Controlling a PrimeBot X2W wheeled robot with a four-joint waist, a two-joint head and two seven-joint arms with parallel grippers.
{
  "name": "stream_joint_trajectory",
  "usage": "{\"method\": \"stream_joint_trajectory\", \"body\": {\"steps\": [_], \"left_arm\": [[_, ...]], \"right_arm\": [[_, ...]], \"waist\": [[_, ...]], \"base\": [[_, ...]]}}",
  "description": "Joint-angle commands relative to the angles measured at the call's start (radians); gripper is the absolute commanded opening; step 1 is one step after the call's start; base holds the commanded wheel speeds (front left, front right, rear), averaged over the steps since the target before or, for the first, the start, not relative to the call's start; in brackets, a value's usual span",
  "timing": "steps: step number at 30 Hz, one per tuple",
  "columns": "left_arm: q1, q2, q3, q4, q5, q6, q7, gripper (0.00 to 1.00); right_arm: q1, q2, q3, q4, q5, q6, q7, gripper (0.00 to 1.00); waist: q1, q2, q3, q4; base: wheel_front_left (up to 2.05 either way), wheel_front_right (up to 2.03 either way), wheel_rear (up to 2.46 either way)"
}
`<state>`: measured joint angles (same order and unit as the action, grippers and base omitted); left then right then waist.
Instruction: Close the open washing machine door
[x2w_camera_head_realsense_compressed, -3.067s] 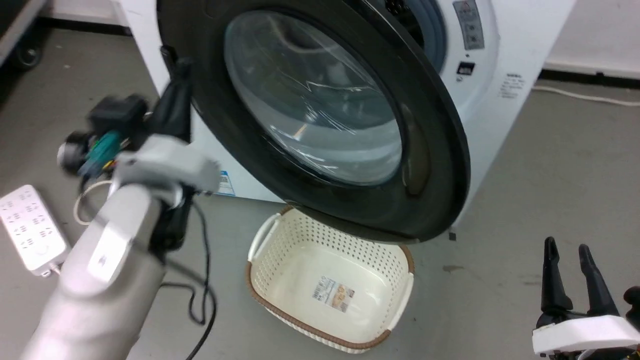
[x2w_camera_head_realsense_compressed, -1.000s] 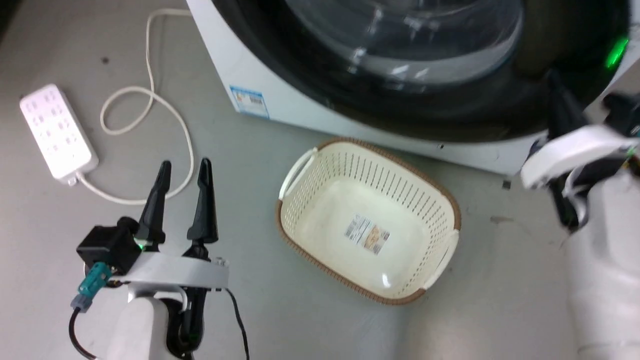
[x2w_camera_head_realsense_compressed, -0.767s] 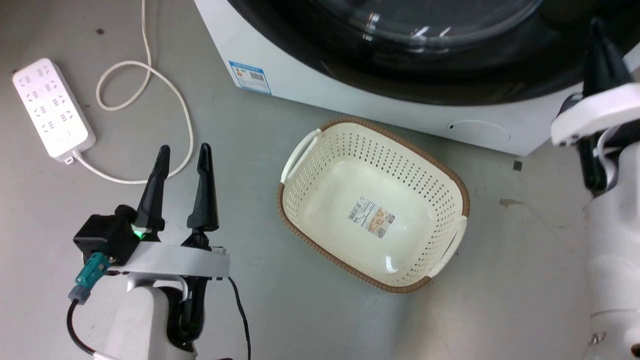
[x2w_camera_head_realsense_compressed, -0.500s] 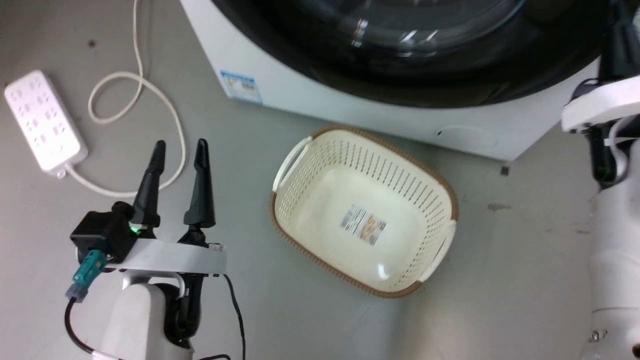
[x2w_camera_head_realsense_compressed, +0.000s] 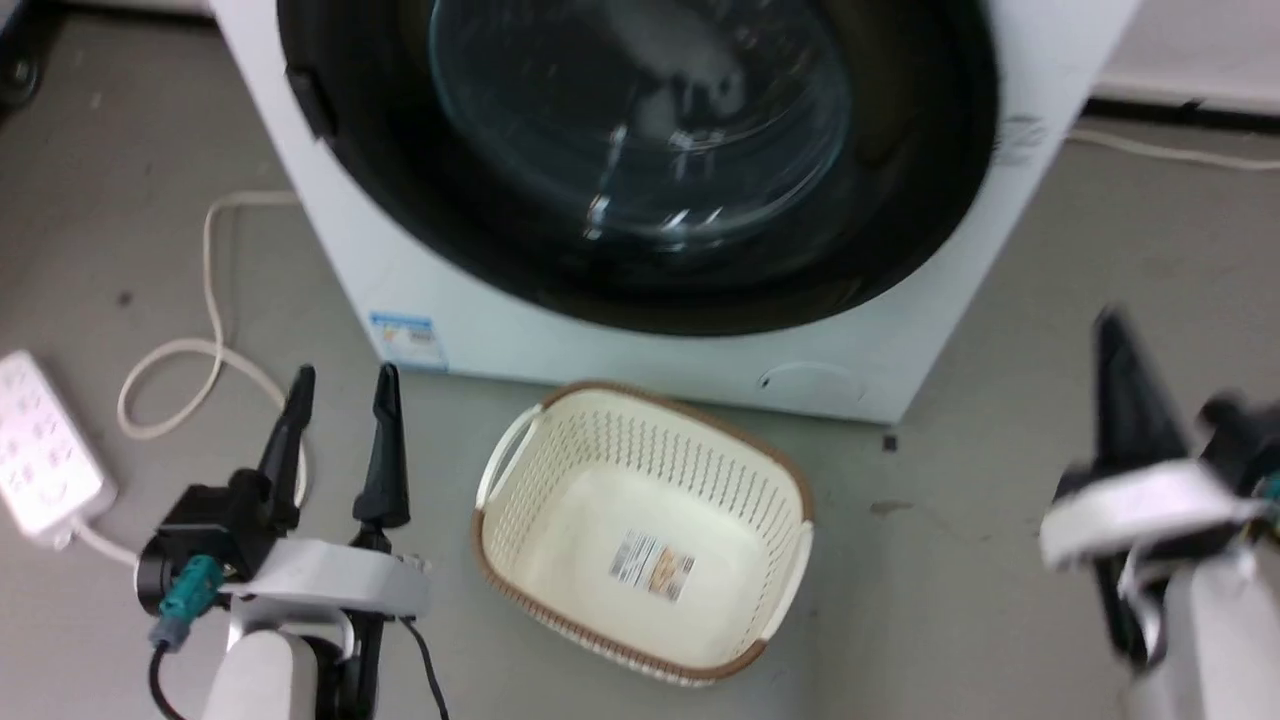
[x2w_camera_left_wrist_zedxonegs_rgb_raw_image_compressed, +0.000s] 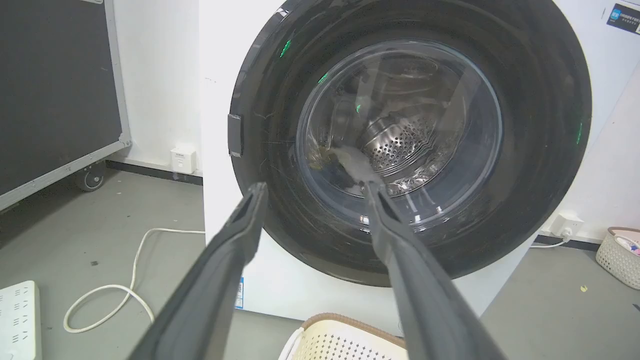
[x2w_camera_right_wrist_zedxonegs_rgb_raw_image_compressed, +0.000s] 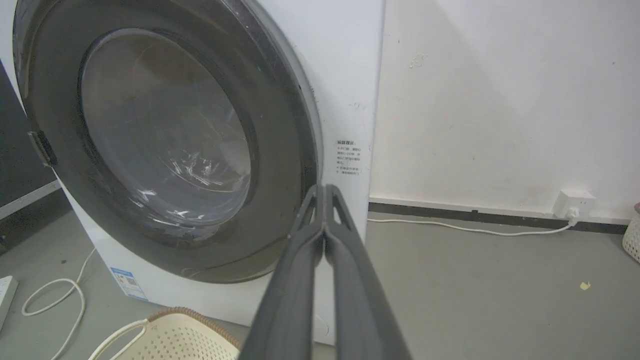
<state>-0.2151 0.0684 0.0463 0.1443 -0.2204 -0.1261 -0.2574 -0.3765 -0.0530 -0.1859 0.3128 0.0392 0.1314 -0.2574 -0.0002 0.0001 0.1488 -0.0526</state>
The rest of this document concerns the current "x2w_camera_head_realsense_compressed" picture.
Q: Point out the blue white energy sticker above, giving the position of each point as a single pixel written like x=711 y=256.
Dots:
x=407 y=340

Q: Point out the barcode label sticker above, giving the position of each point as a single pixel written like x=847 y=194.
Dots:
x=652 y=565

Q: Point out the black round glass washer door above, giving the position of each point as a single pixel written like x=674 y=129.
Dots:
x=900 y=210

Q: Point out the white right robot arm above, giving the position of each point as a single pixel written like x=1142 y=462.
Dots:
x=1215 y=640

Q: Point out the cream plastic laundry basket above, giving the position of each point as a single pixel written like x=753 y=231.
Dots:
x=590 y=570

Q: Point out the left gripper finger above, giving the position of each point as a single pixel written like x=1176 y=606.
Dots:
x=288 y=430
x=385 y=460

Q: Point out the white power strip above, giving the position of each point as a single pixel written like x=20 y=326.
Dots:
x=40 y=450

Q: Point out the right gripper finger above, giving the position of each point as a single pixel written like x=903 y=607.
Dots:
x=1135 y=400
x=1245 y=435

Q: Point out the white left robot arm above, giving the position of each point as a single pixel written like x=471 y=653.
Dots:
x=262 y=675

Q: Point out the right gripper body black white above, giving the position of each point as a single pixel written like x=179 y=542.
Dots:
x=1140 y=510

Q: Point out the black round object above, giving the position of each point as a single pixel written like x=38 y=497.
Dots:
x=18 y=75

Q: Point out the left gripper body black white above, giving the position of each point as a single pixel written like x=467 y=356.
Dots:
x=330 y=580

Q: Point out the white front-load washing machine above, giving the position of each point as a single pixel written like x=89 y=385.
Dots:
x=500 y=330

